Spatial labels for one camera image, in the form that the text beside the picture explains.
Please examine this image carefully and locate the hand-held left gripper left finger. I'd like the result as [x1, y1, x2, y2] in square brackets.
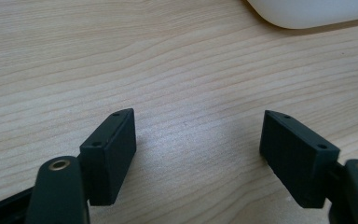
[78, 107, 137, 207]

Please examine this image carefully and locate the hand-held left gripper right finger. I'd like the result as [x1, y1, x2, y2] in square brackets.
[258, 109, 341, 209]

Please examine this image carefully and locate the white plastic container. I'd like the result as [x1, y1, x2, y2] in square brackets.
[246, 0, 358, 30]

